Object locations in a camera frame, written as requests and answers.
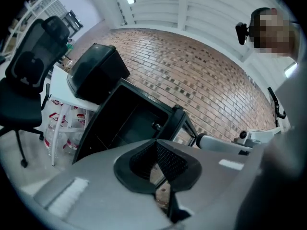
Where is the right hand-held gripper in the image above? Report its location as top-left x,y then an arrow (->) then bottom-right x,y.
195,133 -> 262,157

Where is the white fisheye gripper camera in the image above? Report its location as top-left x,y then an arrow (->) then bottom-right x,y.
234,130 -> 252,144

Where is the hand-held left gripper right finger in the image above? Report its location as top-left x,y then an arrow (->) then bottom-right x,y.
156,139 -> 262,225

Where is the black head-worn camera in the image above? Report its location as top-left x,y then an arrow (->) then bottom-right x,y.
235,22 -> 251,46

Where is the black box appliance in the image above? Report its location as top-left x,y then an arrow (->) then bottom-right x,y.
66,43 -> 131,105

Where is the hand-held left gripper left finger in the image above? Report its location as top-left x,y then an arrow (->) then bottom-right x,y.
33,139 -> 173,230

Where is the white shelving unit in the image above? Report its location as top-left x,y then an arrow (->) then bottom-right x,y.
4,0 -> 72,55

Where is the black tall cabinet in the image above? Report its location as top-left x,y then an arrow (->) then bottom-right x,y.
64,10 -> 83,34

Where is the large black office chair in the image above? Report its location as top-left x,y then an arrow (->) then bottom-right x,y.
0,15 -> 71,169

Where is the black glass-door fridge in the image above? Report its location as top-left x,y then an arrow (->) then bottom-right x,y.
71,77 -> 199,165

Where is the white table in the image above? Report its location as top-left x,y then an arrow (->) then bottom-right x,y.
40,65 -> 100,167

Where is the person's head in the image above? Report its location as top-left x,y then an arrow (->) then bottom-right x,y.
249,7 -> 301,60

